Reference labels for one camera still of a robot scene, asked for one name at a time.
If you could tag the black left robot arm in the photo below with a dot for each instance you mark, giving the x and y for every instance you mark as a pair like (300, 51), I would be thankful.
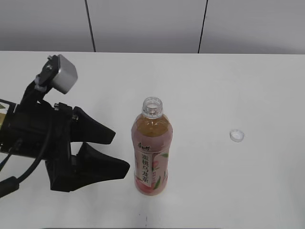
(3, 128)

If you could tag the pink peach tea bottle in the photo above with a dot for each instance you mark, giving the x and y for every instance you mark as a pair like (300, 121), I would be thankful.
(151, 134)

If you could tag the white bottle cap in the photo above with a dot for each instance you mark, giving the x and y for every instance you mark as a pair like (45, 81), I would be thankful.
(236, 135)

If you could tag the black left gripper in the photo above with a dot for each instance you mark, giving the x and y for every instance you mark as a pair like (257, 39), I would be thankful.
(35, 128)

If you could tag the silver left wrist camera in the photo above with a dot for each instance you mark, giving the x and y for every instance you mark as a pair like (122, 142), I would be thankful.
(58, 73)

